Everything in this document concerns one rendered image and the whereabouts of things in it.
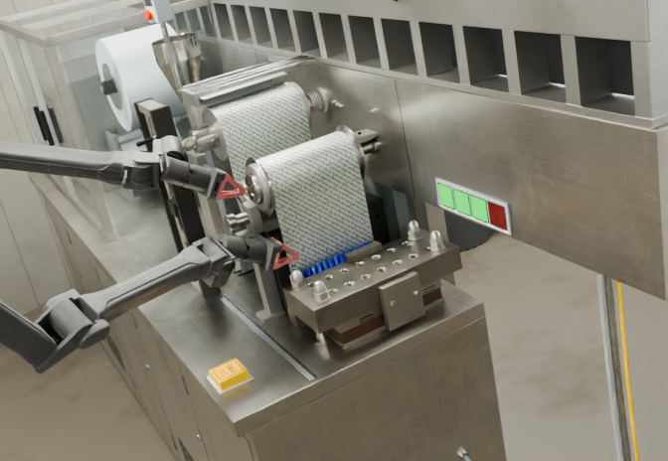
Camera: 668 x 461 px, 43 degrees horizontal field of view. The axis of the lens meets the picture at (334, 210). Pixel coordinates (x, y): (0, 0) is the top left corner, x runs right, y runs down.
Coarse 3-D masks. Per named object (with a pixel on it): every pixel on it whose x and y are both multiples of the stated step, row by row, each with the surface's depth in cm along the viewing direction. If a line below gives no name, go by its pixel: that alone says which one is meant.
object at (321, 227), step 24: (336, 192) 202; (360, 192) 205; (288, 216) 197; (312, 216) 200; (336, 216) 204; (360, 216) 207; (288, 240) 199; (312, 240) 202; (336, 240) 206; (360, 240) 209; (312, 264) 204
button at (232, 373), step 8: (232, 360) 192; (216, 368) 190; (224, 368) 190; (232, 368) 189; (240, 368) 188; (216, 376) 187; (224, 376) 186; (232, 376) 186; (240, 376) 186; (248, 376) 187; (224, 384) 185; (232, 384) 186
